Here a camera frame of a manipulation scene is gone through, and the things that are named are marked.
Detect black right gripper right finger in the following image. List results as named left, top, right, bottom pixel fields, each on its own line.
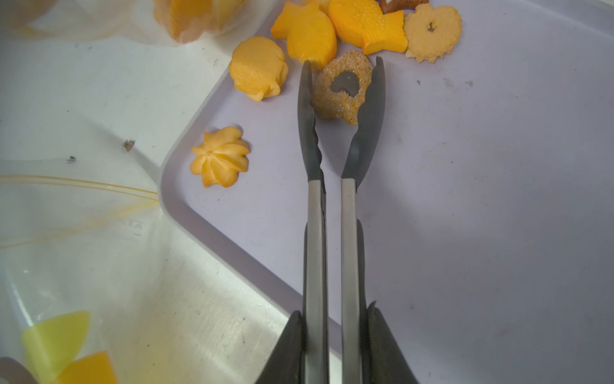
left=366, top=302, right=419, bottom=384

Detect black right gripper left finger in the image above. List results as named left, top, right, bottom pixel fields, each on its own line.
left=255, top=310, right=304, bottom=384

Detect steel black-tipped tongs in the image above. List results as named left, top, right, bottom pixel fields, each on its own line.
left=297, top=57, right=386, bottom=383

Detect clear resealable bag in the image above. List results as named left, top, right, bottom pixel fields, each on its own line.
left=1, top=1, right=272, bottom=46

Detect clear printed bag pile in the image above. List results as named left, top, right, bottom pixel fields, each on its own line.
left=1, top=156, right=160, bottom=383

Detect lilac plastic tray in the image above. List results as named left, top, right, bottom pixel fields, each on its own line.
left=159, top=1, right=613, bottom=383

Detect orange swirl cookie lower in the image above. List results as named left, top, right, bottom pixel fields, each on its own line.
left=190, top=126, right=250, bottom=188

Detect brown sugared heart cookie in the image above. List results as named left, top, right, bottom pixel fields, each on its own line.
left=312, top=51, right=373, bottom=126

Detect yellow round chick cookie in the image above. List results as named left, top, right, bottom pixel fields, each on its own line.
left=229, top=36, right=289, bottom=102

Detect orange fish cookie lower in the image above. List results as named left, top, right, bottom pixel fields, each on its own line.
left=270, top=2, right=337, bottom=71

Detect tan round flower cookie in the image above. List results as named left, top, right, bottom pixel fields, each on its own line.
left=404, top=4, right=463, bottom=63

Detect brown iced star cookie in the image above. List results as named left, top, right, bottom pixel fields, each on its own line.
left=378, top=0, right=429, bottom=14

